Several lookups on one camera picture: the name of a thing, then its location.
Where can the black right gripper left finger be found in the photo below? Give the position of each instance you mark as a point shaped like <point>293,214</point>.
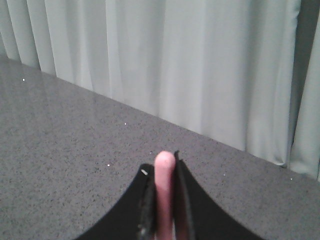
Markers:
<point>134,216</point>

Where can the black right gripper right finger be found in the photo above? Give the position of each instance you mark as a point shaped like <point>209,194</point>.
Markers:
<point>197,216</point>

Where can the pale green curtain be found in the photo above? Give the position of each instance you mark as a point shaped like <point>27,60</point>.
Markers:
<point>243,72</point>

